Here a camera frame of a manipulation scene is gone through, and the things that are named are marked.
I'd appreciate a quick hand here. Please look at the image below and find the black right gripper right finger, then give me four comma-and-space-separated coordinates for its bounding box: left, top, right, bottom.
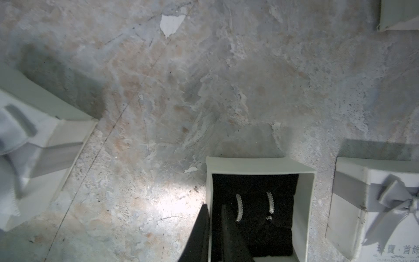
221, 205, 254, 262

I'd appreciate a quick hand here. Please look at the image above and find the white gift box left bow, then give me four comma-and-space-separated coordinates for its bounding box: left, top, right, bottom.
1, 64, 98, 231

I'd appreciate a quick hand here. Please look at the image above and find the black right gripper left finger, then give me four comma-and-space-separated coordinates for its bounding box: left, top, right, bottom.
178, 204, 210, 262

